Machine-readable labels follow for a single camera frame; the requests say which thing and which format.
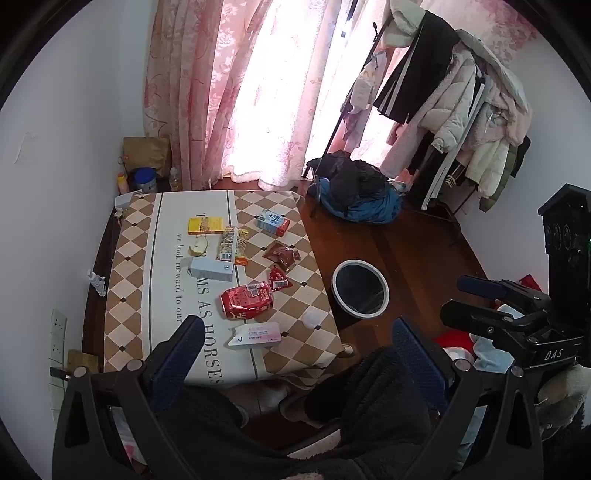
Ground person's right leg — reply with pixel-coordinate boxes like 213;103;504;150
295;346;445;480

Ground dark clothes pile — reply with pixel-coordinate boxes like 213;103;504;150
306;150;394;209

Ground white puffer jacket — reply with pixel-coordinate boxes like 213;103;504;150
406;51;486;151

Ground pale blue white box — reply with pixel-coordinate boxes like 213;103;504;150
187;257;235;283

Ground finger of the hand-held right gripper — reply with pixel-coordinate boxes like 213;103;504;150
457;274;543;308
440;299;532;344

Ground grey slipper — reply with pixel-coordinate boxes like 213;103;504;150
257;383;297;417
279;392;334;431

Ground small red wrapper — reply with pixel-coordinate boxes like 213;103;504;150
268;266;294;291

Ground red cloth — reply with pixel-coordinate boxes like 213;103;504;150
435;274;542;361

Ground brown paper bag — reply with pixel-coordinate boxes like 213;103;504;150
122;136;172;179

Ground person's left leg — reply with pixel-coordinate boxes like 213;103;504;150
152;385;324;480

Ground red drink can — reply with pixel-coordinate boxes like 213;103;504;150
220;282;276;320

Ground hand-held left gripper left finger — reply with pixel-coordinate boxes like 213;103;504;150
52;315;206;480

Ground black metal clothes rack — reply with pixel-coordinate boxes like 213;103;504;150
302;0;472;219

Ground person's leg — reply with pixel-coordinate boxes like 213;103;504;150
152;385;324;480
295;346;445;480

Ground dark red packet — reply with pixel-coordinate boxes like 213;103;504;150
262;243;301;271

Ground grey coat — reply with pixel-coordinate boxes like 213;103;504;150
457;28;533;139

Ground white wall socket panel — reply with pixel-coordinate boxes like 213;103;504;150
48;309;68;371

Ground blue tin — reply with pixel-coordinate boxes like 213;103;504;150
134;167;158;195

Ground yellow box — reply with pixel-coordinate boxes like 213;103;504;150
187;216;224;236

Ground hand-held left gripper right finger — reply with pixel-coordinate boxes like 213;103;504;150
392;316;544;480

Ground green jacket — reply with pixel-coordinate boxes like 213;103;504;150
478;138;525;213

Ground light blue cloth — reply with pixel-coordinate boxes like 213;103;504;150
470;337;519;376

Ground white tube box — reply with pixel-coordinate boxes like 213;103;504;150
225;322;282;350

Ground white round trash bin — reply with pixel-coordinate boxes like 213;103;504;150
331;259;391;320

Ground checkered tablecloth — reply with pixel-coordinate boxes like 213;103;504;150
102;190;345;387

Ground pink hanging garment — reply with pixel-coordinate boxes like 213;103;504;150
344;51;389;151

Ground pink floral curtain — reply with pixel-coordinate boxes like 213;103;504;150
418;0;541;63
143;0;402;191

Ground cream jacket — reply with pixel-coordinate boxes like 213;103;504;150
464;138;509;197

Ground patterned snack packet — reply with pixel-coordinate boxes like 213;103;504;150
216;225;250;263

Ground blue milk carton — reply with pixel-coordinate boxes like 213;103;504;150
255;209;291;237

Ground black striped trousers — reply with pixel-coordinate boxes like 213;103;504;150
373;9;461;125

